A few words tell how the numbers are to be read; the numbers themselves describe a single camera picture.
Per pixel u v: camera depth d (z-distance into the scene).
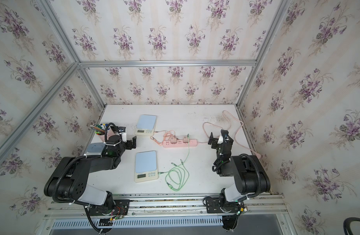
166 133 1.02
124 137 0.82
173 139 0.92
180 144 0.95
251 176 0.45
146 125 1.08
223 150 0.66
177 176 0.84
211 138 0.82
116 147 0.71
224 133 0.74
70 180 0.45
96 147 0.92
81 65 0.93
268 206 0.75
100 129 0.92
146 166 0.88
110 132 0.92
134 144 0.86
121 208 0.72
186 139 0.93
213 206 0.73
